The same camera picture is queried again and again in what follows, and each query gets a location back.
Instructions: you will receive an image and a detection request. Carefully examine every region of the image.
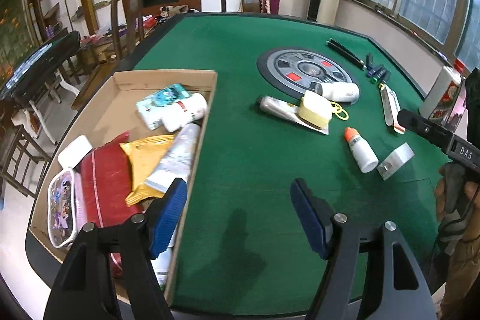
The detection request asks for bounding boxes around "light blue tissue pack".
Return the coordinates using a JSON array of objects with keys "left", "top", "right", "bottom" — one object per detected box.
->
[{"left": 136, "top": 83, "right": 190, "bottom": 130}]

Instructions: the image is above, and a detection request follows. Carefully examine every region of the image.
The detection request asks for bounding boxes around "daisy print hand cream tube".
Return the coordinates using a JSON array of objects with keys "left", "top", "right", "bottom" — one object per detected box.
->
[{"left": 257, "top": 95, "right": 330, "bottom": 136}]

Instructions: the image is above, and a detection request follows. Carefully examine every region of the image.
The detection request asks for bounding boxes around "person's right forearm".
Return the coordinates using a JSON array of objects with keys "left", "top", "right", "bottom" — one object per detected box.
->
[{"left": 437, "top": 238, "right": 480, "bottom": 311}]

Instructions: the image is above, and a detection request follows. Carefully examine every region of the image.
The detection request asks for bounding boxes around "white bottle orange cap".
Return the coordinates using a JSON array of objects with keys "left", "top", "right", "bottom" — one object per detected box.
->
[{"left": 344, "top": 127, "right": 379, "bottom": 173}]

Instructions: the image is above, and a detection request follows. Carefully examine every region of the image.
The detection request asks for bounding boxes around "shallow cardboard box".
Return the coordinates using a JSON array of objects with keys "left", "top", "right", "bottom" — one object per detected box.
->
[{"left": 29, "top": 70, "right": 218, "bottom": 309}]

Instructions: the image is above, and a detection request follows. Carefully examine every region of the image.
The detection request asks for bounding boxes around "silver floral hand cream tube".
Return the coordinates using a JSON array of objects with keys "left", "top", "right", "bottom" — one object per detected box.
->
[{"left": 144, "top": 123, "right": 201, "bottom": 199}]

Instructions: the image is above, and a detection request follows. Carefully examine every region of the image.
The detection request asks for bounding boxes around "white square case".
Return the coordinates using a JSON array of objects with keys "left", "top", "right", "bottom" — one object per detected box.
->
[{"left": 57, "top": 136, "right": 94, "bottom": 169}]

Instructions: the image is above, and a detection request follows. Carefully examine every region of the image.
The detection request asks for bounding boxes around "white power adapter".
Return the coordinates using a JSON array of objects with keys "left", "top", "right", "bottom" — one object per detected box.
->
[{"left": 377, "top": 142, "right": 415, "bottom": 181}]

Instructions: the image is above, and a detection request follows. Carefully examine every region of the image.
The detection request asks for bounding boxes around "long black pen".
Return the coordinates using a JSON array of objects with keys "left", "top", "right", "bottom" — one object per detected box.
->
[
  {"left": 327, "top": 40, "right": 365, "bottom": 71},
  {"left": 330, "top": 38, "right": 366, "bottom": 67}
]

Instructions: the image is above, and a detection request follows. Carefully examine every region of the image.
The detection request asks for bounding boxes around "pale yellow square case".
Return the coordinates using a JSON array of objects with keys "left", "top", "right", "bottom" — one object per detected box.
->
[{"left": 298, "top": 90, "right": 334, "bottom": 129}]

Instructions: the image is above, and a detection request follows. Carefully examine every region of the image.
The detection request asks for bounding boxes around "dark red pouch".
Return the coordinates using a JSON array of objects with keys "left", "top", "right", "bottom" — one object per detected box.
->
[{"left": 77, "top": 132, "right": 149, "bottom": 279}]

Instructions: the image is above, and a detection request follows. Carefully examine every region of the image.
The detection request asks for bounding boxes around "landscape painting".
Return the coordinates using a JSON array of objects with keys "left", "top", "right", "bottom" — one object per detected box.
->
[{"left": 0, "top": 0, "right": 42, "bottom": 81}]

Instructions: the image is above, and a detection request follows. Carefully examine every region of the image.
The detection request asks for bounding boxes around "clear cartoon print pouch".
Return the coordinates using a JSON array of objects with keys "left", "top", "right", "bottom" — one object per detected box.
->
[{"left": 47, "top": 169, "right": 85, "bottom": 249}]

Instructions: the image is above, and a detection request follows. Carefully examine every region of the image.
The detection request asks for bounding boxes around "round grey dice control panel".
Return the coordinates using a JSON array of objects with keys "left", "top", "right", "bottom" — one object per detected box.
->
[{"left": 257, "top": 47, "right": 359, "bottom": 103}]

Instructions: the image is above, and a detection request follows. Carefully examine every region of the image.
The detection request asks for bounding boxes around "person's right hand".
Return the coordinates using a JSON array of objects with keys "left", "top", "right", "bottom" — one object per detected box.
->
[{"left": 434, "top": 164, "right": 480, "bottom": 255}]

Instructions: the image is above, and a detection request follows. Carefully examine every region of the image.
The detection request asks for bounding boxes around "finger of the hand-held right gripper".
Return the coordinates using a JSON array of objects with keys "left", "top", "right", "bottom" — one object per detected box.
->
[{"left": 397, "top": 109, "right": 456, "bottom": 156}]

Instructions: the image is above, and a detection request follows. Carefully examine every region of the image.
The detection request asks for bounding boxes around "yellow keyring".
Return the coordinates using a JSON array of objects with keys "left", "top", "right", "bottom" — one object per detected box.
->
[{"left": 330, "top": 101, "right": 349, "bottom": 120}]

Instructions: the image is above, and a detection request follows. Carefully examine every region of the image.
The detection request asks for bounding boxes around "white chair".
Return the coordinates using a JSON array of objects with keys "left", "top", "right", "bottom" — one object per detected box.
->
[{"left": 11, "top": 69, "right": 81, "bottom": 144}]

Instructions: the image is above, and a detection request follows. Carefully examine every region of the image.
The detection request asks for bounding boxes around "small white bottle red label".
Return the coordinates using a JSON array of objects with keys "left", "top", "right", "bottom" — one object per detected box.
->
[{"left": 162, "top": 93, "right": 209, "bottom": 132}]

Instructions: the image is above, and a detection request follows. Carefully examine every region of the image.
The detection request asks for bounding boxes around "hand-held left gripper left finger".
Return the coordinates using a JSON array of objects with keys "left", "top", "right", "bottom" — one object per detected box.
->
[{"left": 47, "top": 178, "right": 188, "bottom": 320}]

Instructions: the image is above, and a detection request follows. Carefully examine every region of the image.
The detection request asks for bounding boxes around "white bottle green leaf label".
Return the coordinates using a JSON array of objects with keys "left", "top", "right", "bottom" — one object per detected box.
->
[{"left": 150, "top": 238, "right": 177, "bottom": 291}]

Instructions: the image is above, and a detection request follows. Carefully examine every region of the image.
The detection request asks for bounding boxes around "white narrow carton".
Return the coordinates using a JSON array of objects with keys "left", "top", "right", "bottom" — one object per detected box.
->
[{"left": 379, "top": 83, "right": 406, "bottom": 135}]

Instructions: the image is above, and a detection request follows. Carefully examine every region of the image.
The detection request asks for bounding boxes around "white wide-mouth bottle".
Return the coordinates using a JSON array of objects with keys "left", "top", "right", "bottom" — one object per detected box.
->
[{"left": 314, "top": 81, "right": 360, "bottom": 103}]

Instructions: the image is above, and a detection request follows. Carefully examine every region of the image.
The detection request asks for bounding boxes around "dark slatted wooden chair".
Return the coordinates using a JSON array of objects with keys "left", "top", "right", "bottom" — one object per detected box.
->
[{"left": 0, "top": 125, "right": 53, "bottom": 199}]

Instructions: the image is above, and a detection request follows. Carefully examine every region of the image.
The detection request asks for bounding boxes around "tall white ceramic bottle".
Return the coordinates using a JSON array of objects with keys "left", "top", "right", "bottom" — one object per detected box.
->
[{"left": 419, "top": 66, "right": 463, "bottom": 123}]

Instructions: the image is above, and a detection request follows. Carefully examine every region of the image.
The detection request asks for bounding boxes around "gold snack packet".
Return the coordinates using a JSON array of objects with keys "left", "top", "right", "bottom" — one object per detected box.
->
[{"left": 119, "top": 134, "right": 177, "bottom": 207}]

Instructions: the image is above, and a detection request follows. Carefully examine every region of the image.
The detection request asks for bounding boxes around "black glossy side table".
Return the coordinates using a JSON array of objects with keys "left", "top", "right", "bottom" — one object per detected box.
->
[{"left": 0, "top": 31, "right": 81, "bottom": 107}]

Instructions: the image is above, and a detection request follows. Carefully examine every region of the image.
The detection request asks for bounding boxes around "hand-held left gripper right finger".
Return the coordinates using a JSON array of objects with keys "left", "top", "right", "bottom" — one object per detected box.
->
[{"left": 290, "top": 178, "right": 439, "bottom": 320}]

